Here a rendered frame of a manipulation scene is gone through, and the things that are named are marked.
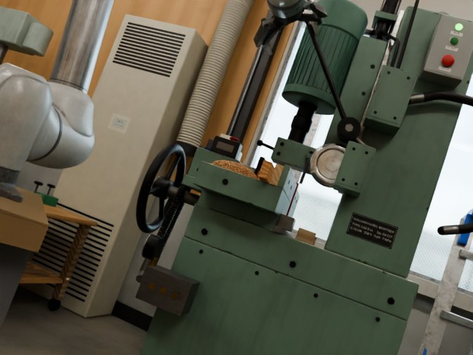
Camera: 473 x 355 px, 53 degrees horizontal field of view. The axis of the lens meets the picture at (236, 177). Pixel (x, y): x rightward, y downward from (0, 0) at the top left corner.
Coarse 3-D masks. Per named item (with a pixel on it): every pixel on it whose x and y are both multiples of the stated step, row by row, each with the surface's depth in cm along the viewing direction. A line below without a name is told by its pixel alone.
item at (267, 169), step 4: (264, 160) 106; (264, 164) 106; (268, 164) 106; (272, 164) 108; (260, 168) 106; (264, 168) 106; (268, 168) 106; (272, 168) 110; (260, 172) 106; (264, 172) 106; (268, 172) 106; (272, 172) 112; (260, 176) 106; (264, 176) 106; (268, 176) 107; (264, 180) 110; (268, 180) 109
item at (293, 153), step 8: (280, 144) 139; (288, 144) 139; (296, 144) 139; (304, 144) 139; (272, 152) 140; (280, 152) 139; (288, 152) 139; (296, 152) 139; (304, 152) 138; (272, 160) 142; (280, 160) 139; (288, 160) 139; (296, 160) 138; (304, 160) 138; (296, 168) 141
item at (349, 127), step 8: (312, 32) 132; (312, 40) 132; (320, 56) 130; (328, 72) 129; (328, 80) 129; (336, 96) 128; (336, 104) 128; (344, 112) 127; (344, 120) 125; (352, 120) 124; (344, 128) 124; (352, 128) 124; (360, 128) 124; (344, 136) 124; (352, 136) 124
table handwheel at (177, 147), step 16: (176, 144) 145; (160, 160) 136; (176, 160) 150; (176, 176) 158; (144, 192) 133; (160, 192) 144; (176, 192) 144; (144, 208) 135; (160, 208) 151; (144, 224) 139; (160, 224) 153
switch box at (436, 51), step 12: (444, 24) 124; (468, 24) 123; (432, 36) 129; (444, 36) 123; (456, 36) 123; (468, 36) 122; (432, 48) 123; (444, 48) 123; (468, 48) 122; (432, 60) 123; (456, 60) 122; (468, 60) 121; (420, 72) 128; (432, 72) 122; (444, 72) 122; (456, 72) 121; (444, 84) 126; (456, 84) 124
